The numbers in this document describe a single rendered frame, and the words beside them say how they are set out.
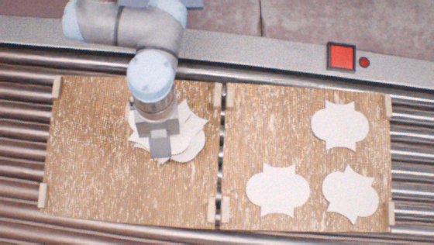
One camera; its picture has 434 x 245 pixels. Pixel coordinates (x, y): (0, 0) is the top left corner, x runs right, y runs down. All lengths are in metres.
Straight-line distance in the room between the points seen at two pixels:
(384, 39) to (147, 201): 1.61
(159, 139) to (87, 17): 0.29
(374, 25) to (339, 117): 1.30
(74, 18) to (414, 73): 0.90
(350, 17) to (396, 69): 1.14
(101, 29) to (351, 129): 0.66
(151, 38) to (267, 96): 0.48
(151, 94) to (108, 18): 0.17
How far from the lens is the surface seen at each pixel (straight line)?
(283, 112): 1.36
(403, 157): 1.43
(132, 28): 0.99
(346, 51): 1.47
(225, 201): 1.27
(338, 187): 1.33
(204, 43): 1.44
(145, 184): 1.31
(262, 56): 1.43
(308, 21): 2.55
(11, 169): 1.40
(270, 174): 1.31
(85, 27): 1.01
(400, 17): 2.70
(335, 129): 1.36
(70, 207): 1.32
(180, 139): 1.20
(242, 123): 1.34
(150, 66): 0.92
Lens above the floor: 2.21
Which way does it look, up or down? 72 degrees down
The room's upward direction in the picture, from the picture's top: 7 degrees clockwise
